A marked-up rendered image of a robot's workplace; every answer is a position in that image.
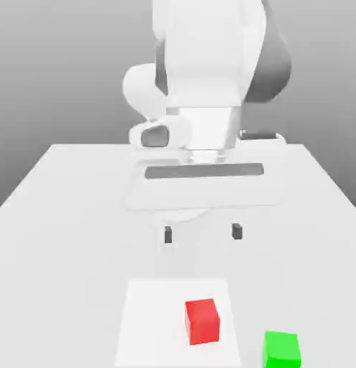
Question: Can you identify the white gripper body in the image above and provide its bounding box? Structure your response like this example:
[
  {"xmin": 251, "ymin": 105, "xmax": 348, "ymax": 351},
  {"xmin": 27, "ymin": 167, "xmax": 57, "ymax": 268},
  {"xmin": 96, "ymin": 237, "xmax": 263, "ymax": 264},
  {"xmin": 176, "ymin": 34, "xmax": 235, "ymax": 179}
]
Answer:
[{"xmin": 123, "ymin": 160, "xmax": 283, "ymax": 223}]

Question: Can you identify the small red cube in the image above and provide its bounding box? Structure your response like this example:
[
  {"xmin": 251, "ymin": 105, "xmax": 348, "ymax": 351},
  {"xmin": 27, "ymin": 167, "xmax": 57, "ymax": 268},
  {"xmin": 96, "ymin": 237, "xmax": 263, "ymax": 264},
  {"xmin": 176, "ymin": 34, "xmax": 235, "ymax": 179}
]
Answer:
[{"xmin": 184, "ymin": 298, "xmax": 222, "ymax": 346}]

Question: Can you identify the small green cube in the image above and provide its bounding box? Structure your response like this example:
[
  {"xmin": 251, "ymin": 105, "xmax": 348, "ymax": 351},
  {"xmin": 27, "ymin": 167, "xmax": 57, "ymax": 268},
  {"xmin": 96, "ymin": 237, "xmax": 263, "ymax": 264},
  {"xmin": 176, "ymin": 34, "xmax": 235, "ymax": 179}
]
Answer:
[{"xmin": 262, "ymin": 330, "xmax": 303, "ymax": 368}]

